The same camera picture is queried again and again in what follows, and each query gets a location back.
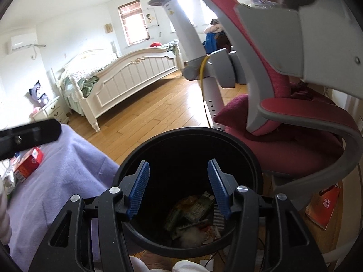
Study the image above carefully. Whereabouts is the white fluffy pompom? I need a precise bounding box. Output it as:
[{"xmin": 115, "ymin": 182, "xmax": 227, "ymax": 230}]
[{"xmin": 180, "ymin": 227, "xmax": 206, "ymax": 249}]

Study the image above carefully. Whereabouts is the red cartoon snack box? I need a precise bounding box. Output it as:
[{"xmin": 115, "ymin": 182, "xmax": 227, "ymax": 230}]
[{"xmin": 202, "ymin": 225, "xmax": 221, "ymax": 245}]

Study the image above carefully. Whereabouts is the black trash bin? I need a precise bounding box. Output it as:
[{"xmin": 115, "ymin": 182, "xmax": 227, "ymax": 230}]
[{"xmin": 113, "ymin": 127, "xmax": 263, "ymax": 258}]

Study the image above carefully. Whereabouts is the white wooden bed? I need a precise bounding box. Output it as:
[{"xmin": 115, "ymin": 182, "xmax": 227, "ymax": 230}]
[{"xmin": 52, "ymin": 39, "xmax": 184, "ymax": 132}]

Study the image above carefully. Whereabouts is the red grey office chair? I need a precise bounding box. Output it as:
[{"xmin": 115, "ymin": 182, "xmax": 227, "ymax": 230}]
[{"xmin": 203, "ymin": 0, "xmax": 362, "ymax": 208}]

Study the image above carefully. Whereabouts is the pink plush on nightstand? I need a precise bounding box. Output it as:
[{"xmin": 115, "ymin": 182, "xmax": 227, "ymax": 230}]
[{"xmin": 33, "ymin": 107, "xmax": 41, "ymax": 114}]

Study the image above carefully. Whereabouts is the white nightstand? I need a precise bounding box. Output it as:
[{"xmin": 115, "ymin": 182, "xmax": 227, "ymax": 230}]
[{"xmin": 32, "ymin": 96, "xmax": 69, "ymax": 124}]

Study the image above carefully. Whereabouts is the left hand in white glove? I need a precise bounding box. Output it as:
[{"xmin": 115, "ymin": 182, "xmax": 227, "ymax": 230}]
[{"xmin": 0, "ymin": 180, "xmax": 12, "ymax": 245}]

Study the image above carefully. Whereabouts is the purple floral table cloth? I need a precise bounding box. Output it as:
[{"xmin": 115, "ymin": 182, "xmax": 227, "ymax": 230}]
[{"xmin": 7, "ymin": 125, "xmax": 119, "ymax": 271}]

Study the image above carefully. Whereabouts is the right hand in white glove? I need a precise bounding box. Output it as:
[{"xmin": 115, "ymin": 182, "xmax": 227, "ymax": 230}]
[{"xmin": 129, "ymin": 250, "xmax": 208, "ymax": 272}]

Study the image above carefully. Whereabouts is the white air conditioner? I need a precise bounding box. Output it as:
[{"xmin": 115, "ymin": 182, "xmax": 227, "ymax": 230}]
[{"xmin": 7, "ymin": 33, "xmax": 46, "ymax": 54}]

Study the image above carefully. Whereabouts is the purple plush toy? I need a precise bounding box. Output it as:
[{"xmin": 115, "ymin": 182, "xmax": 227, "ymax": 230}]
[{"xmin": 29, "ymin": 81, "xmax": 49, "ymax": 107}]

